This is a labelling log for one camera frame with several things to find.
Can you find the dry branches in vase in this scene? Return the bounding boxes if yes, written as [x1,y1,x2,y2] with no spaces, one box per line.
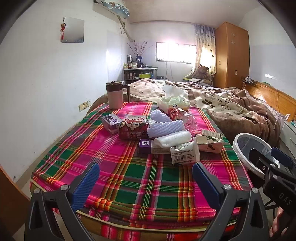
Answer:
[127,40,154,65]

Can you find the white cable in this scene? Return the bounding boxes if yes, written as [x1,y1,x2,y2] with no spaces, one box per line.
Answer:
[265,88,292,131]

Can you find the pink mug with brown lid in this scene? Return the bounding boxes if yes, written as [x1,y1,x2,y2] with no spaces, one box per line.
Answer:
[106,81,131,110]

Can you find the wooden board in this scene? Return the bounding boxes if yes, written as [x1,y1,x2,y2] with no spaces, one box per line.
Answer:
[0,162,31,233]

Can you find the small purple drink carton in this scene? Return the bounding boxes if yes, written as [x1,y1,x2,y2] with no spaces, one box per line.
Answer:
[101,113,124,135]

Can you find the small lavender foam net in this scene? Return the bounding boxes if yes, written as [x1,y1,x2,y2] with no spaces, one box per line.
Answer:
[150,109,173,124]

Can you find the air conditioner pipe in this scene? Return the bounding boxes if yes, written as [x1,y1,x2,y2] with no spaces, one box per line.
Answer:
[117,15,136,42]

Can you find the brown patterned blanket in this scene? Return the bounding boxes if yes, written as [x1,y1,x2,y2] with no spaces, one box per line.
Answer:
[128,78,281,147]

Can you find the white barcode snack bag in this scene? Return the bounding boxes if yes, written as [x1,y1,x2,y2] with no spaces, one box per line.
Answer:
[170,141,201,165]

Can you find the red knot ornament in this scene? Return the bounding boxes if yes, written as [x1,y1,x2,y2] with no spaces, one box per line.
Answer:
[60,17,67,42]

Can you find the large lavender foam net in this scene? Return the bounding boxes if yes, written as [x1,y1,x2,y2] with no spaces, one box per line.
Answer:
[147,119,186,140]

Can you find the wooden wardrobe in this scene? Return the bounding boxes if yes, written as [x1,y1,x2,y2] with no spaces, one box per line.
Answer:
[213,22,250,90]

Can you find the patterned curtain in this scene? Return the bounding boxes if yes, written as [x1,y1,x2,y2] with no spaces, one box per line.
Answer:
[194,24,216,75]

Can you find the plaid tablecloth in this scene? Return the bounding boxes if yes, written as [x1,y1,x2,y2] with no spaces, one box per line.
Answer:
[30,102,253,241]

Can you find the wall air conditioner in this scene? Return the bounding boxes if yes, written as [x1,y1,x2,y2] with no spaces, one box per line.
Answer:
[93,0,130,19]

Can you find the white printed packet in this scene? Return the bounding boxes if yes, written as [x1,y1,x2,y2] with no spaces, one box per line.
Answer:
[151,140,173,155]

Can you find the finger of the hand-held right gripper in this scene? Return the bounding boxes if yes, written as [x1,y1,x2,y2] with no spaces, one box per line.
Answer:
[270,147,294,169]
[249,148,278,172]

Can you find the white round waste bin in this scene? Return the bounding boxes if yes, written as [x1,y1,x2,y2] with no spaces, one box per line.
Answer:
[232,133,281,186]

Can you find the red drink can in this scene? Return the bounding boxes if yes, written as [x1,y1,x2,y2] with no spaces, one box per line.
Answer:
[118,122,151,140]

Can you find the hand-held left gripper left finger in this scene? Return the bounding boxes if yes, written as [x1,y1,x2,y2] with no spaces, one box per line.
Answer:
[24,162,100,241]

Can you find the crushed white green carton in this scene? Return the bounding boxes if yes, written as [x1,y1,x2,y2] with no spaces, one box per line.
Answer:
[195,129,225,154]

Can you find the red strawberry print carton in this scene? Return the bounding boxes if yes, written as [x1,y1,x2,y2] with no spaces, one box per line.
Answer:
[125,114,147,124]

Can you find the soft tissue pack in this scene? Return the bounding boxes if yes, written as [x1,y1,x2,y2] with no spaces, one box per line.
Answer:
[157,85,191,112]

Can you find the brown teddy bear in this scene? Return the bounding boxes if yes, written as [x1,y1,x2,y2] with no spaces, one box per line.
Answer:
[192,65,212,80]

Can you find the cluttered shelf unit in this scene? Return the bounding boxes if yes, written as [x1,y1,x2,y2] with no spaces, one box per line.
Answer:
[123,67,159,85]

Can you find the person's right hand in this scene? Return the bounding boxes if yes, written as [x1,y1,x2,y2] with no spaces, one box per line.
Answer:
[271,206,286,238]

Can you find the clear bottle with red label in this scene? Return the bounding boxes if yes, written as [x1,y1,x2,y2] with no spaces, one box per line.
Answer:
[168,107,198,136]

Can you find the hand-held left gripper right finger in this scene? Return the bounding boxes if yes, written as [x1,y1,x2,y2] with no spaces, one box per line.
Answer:
[192,162,271,241]

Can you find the wooden headboard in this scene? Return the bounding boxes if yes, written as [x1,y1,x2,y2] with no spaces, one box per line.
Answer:
[244,81,296,116]

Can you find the window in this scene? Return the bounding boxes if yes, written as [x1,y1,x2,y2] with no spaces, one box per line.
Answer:
[156,42,197,63]

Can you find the white nightstand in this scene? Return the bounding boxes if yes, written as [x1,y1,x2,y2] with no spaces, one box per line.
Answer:
[279,120,296,158]

